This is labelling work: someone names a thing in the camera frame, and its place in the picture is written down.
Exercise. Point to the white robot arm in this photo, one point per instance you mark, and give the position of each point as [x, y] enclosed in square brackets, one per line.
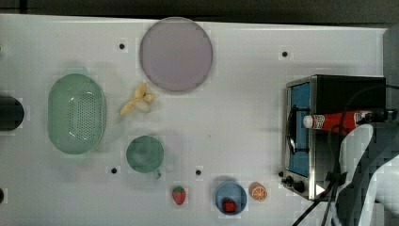
[364, 152]

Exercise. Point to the silver black toaster oven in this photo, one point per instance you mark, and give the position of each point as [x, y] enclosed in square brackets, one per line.
[308, 152]

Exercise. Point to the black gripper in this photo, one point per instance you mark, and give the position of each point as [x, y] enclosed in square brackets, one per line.
[381, 115]

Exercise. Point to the red toy strawberry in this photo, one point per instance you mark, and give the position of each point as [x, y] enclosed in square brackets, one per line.
[178, 195]

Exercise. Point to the green oval colander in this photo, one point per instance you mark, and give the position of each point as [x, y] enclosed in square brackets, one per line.
[76, 114]

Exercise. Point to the blue cup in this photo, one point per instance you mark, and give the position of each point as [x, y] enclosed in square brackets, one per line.
[231, 190]

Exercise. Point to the green mug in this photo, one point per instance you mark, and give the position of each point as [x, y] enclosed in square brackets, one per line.
[145, 154]

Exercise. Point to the toy orange half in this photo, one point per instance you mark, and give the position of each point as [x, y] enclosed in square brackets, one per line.
[257, 192]

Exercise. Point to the black frying pan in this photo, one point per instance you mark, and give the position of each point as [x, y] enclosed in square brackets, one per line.
[11, 113]

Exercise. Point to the round lilac plate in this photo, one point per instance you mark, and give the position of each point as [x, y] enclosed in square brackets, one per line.
[176, 54]

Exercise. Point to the red ketchup bottle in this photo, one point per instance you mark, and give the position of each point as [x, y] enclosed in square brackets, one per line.
[342, 123]

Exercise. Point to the red strawberry in cup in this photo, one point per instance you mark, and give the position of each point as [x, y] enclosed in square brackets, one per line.
[229, 206]

